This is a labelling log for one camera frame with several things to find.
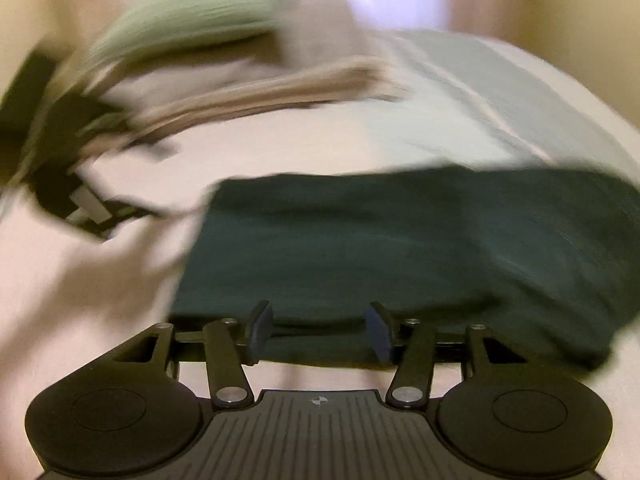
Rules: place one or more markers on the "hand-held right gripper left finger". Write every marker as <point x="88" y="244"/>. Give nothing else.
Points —
<point x="260" y="332"/>

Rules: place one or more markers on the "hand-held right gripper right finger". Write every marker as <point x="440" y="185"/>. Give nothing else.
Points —
<point x="380" y="332"/>

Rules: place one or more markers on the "dark denim jeans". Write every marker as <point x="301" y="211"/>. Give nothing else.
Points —
<point x="400" y="250"/>

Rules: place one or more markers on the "green pillow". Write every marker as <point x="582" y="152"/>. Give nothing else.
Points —
<point x="190" y="15"/>

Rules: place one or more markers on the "pink and grey blanket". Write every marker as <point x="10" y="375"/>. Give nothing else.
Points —
<point x="300" y="145"/>

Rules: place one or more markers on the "folded pink cloth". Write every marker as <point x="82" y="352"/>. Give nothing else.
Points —
<point x="280" y="65"/>

